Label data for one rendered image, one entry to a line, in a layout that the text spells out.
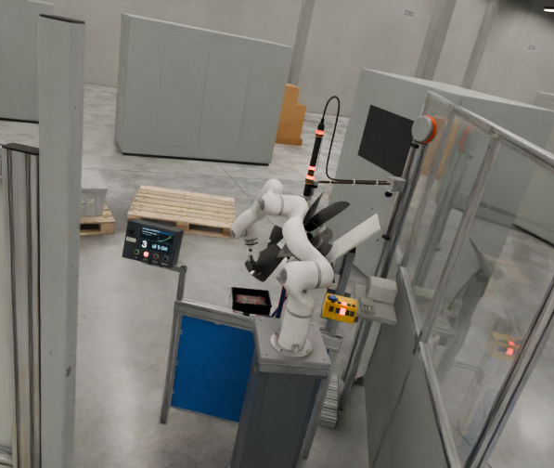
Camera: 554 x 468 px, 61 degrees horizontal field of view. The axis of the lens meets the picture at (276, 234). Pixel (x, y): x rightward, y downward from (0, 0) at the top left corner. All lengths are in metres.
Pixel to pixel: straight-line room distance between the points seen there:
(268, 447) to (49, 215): 1.80
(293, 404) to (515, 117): 3.42
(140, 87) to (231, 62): 1.48
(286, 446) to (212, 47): 6.51
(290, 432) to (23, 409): 1.49
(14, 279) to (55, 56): 0.40
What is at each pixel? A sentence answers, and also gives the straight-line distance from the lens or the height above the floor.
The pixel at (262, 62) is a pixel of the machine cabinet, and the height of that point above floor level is 1.73.
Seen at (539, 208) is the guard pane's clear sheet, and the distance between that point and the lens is 1.67.
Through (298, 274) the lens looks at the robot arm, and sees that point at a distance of 1.94.
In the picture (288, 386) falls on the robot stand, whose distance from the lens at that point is 2.18.
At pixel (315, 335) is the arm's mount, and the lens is 2.32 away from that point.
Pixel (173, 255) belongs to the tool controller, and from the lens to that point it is 2.41.
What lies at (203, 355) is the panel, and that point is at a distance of 2.74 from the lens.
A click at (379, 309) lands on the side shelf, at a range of 2.92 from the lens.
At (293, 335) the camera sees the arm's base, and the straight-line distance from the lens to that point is 2.11.
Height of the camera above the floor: 2.24
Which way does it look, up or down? 23 degrees down
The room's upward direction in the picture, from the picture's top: 12 degrees clockwise
